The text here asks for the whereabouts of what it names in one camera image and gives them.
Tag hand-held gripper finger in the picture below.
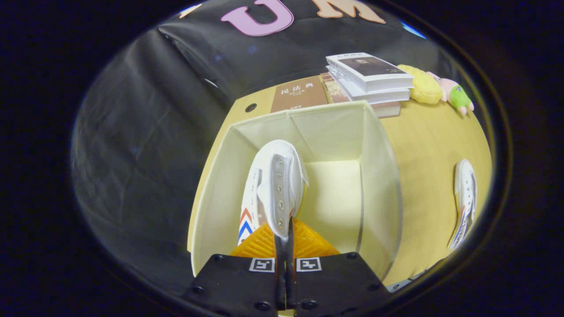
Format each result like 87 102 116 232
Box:
286 217 391 317
182 221 287 317

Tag white canvas shoe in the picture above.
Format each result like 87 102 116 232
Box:
448 159 478 251
237 140 309 246

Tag cream fabric storage box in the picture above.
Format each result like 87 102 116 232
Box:
187 100 404 282

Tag brown cover book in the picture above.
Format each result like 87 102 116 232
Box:
270 76 329 113

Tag patterned cover book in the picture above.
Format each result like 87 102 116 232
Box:
320 73 402 118

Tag plain white book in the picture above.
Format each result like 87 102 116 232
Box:
327 66 411 105

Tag black backdrop cloth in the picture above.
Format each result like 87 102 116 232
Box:
73 0 430 291

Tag yellow plush toy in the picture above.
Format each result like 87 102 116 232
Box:
397 64 443 105

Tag pink and green plush toy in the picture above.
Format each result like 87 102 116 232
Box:
427 71 475 116

